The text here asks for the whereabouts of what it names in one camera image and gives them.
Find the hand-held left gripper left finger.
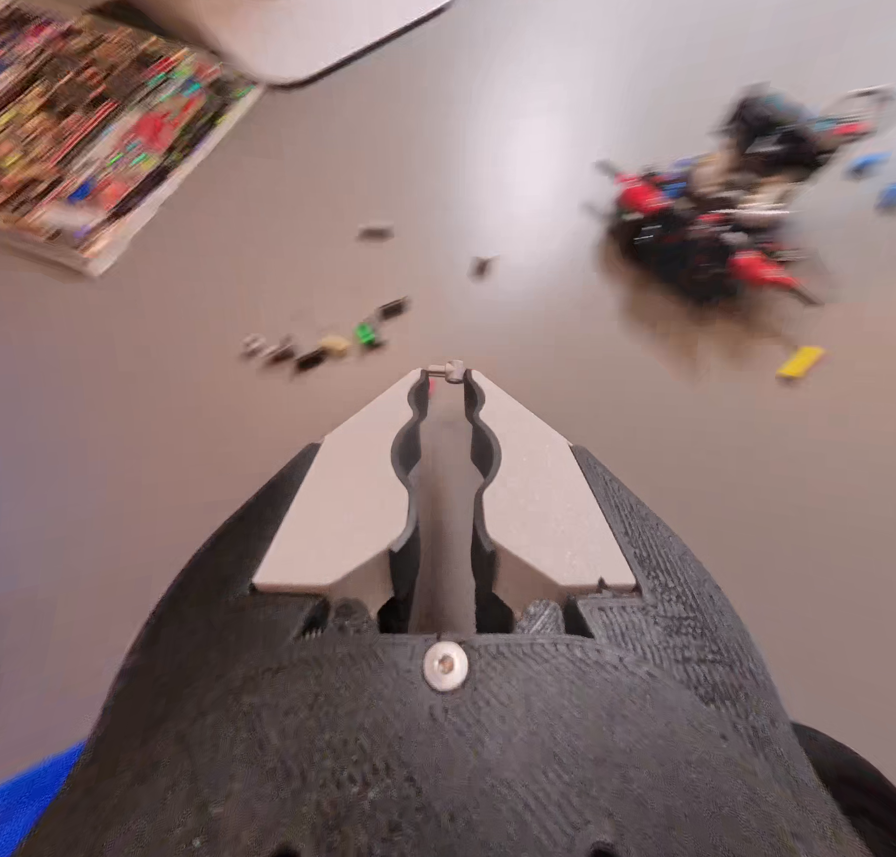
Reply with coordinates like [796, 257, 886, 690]
[252, 369, 431, 609]

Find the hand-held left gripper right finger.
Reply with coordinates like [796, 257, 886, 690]
[462, 369, 638, 606]

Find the lego car chassis assembly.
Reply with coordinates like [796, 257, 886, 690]
[584, 84, 896, 308]

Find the person's left forearm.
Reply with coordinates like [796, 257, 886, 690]
[791, 723, 896, 857]

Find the yellow lego axle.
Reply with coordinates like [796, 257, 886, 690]
[776, 345, 826, 381]

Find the blue plastic bin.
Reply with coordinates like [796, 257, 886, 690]
[0, 740, 88, 857]

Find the colourful sticker sheet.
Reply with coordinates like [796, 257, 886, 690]
[0, 0, 267, 279]

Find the white book stand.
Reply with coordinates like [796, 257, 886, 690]
[91, 0, 464, 90]

